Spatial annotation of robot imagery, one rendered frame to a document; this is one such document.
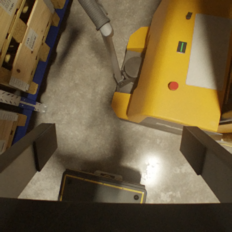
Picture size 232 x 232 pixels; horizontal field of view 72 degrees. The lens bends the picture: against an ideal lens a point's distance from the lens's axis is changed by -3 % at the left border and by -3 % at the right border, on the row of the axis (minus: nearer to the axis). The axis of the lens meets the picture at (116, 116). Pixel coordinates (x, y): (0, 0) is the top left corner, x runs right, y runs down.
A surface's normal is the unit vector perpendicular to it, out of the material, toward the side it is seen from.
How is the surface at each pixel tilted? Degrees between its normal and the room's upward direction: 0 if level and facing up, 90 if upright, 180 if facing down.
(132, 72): 0
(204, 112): 0
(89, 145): 0
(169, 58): 14
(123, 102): 22
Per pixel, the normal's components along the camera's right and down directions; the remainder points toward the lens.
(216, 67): -0.12, -0.11
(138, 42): -0.47, -0.20
